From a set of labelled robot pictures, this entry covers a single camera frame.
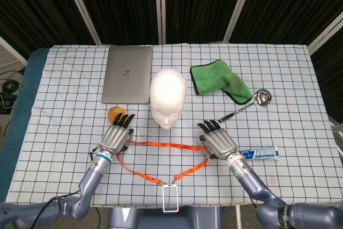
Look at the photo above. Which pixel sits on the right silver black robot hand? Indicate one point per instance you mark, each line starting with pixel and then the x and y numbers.
pixel 219 143

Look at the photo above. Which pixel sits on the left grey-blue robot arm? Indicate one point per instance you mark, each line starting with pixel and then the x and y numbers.
pixel 91 175

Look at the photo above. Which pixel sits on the white checkered tablecloth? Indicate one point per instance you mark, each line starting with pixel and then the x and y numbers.
pixel 67 132

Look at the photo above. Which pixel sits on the green microfiber cloth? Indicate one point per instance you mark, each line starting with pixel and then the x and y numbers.
pixel 214 76

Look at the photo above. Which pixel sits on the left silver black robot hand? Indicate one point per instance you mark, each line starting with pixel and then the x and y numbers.
pixel 115 139

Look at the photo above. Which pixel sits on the clear badge holder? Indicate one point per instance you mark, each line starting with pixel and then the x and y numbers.
pixel 163 199

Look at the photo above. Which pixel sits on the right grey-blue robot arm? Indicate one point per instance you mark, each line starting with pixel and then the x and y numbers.
pixel 254 183

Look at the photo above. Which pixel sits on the white blue toothpaste tube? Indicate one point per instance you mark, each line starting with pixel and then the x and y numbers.
pixel 262 153

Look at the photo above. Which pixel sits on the black folding screen white frame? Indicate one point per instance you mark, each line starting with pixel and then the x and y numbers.
pixel 120 6

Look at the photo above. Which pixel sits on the white foam mannequin head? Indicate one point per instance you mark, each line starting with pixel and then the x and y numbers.
pixel 167 92

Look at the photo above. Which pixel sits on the blue padded table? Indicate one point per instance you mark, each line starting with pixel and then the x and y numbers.
pixel 24 92

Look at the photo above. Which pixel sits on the grey closed laptop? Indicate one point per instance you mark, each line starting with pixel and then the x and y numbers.
pixel 126 76

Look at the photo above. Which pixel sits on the grey-blue robot torso base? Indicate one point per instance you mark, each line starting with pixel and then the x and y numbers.
pixel 150 219

